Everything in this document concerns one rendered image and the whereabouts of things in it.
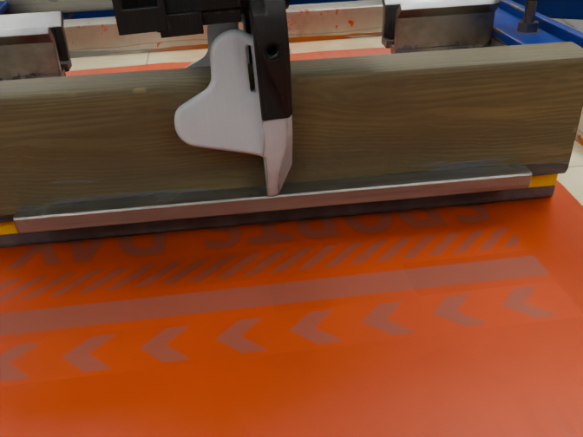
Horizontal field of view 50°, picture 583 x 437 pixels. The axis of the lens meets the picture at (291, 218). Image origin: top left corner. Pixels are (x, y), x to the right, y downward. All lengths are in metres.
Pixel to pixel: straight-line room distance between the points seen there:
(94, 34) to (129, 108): 0.45
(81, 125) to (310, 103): 0.12
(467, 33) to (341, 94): 0.32
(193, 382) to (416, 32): 0.44
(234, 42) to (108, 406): 0.18
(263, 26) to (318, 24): 0.50
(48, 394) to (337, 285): 0.15
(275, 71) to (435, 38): 0.36
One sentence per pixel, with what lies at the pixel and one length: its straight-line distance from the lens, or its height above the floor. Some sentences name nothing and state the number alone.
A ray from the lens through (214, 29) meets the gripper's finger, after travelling 0.37.
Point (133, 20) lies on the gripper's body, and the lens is 0.31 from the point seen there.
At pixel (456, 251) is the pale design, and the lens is 0.37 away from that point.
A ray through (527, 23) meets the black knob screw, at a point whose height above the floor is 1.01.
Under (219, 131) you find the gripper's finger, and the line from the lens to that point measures 0.32.
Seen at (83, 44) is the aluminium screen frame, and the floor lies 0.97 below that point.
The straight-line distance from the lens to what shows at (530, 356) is 0.31.
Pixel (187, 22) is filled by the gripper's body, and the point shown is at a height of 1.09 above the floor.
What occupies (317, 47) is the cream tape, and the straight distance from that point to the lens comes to 0.77.
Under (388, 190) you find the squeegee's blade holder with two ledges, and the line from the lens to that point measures 0.36.
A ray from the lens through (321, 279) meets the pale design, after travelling 0.34.
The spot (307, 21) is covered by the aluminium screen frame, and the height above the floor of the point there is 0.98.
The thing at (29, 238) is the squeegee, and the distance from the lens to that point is 0.41.
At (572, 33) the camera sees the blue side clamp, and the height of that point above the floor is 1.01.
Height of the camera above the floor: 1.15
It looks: 30 degrees down
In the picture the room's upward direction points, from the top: 2 degrees counter-clockwise
